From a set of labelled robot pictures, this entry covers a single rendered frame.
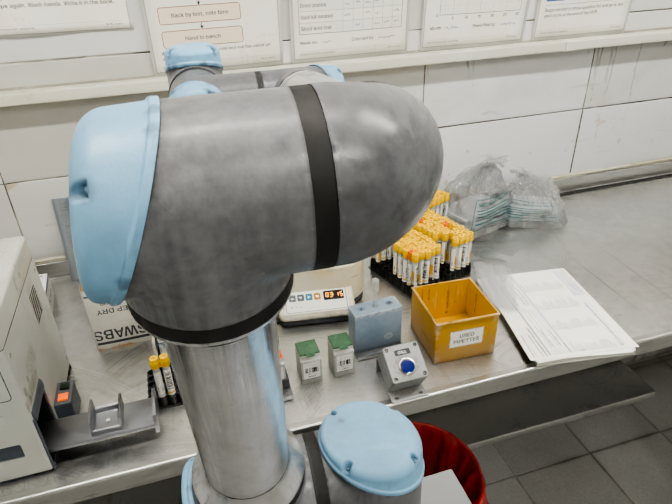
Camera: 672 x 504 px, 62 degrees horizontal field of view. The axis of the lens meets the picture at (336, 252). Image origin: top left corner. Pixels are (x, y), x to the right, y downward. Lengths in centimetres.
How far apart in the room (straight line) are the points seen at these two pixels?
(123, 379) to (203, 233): 91
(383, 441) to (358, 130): 41
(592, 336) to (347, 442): 74
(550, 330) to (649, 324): 23
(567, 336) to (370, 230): 96
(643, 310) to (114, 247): 124
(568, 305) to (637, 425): 115
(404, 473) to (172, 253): 40
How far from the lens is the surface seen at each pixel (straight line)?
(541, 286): 139
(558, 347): 122
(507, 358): 118
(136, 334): 126
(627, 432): 239
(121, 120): 33
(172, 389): 108
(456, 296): 123
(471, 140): 167
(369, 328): 112
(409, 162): 33
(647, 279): 154
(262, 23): 138
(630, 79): 194
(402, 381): 103
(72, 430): 107
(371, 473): 62
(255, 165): 30
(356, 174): 31
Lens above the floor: 164
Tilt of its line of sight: 31 degrees down
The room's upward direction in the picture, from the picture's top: 2 degrees counter-clockwise
